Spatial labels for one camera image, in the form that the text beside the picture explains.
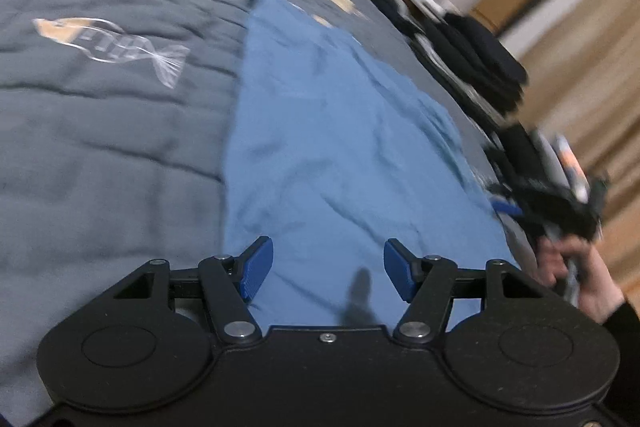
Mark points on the person right forearm black sleeve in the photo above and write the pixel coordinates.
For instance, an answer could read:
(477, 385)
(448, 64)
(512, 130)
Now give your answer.
(624, 325)

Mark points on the beige curtain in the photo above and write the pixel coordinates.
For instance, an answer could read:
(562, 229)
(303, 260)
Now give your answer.
(585, 85)

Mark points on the grey quilted bedspread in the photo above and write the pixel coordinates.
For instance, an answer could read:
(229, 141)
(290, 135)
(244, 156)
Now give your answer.
(114, 118)

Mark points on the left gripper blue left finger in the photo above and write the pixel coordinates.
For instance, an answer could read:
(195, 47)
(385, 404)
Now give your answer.
(228, 285)

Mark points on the patterned folded clothes pile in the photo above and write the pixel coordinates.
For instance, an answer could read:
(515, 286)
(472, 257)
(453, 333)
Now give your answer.
(531, 156)

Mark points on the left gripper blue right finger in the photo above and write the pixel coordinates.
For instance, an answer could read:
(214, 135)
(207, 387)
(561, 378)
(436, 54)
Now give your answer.
(426, 285)

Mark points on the person right hand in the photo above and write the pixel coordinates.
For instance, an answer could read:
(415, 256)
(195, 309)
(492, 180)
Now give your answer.
(598, 294)

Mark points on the black folded clothes stack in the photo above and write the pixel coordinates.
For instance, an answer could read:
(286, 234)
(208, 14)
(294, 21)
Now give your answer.
(472, 65)

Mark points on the blue shirt garment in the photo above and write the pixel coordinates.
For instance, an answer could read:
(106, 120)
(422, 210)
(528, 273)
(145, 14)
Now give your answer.
(332, 153)

